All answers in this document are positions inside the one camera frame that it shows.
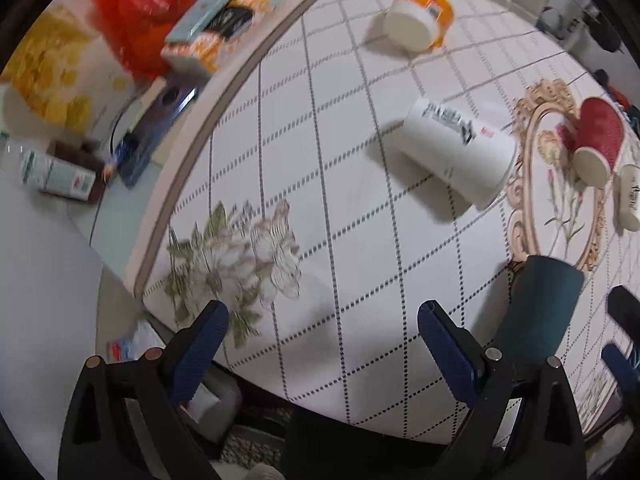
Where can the red ribbed paper cup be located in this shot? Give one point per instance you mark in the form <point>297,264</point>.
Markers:
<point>599,138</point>

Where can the white green medicine box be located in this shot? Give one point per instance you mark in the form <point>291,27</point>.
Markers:
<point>55,176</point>

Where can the white patterned tablecloth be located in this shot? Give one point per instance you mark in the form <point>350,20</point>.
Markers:
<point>285,197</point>

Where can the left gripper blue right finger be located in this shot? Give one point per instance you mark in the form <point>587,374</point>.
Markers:
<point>522,420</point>

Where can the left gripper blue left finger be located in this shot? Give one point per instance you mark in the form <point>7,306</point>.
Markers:
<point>98,439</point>

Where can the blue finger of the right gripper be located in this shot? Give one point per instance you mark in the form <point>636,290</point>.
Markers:
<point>624,309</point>
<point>626,376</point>

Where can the dark blue device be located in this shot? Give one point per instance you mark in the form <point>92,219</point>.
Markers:
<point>134,152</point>

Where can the orange white paper cup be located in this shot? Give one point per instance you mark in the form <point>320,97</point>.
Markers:
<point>418,25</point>

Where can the white printed paper cup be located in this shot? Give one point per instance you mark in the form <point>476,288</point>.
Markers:
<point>475,159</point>

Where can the orange white box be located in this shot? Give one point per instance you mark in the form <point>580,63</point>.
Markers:
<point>209,32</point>

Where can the yellow snack bag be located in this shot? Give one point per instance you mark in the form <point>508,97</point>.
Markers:
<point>45,66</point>

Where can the dark teal cup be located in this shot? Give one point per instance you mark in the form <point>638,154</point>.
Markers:
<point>544,299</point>

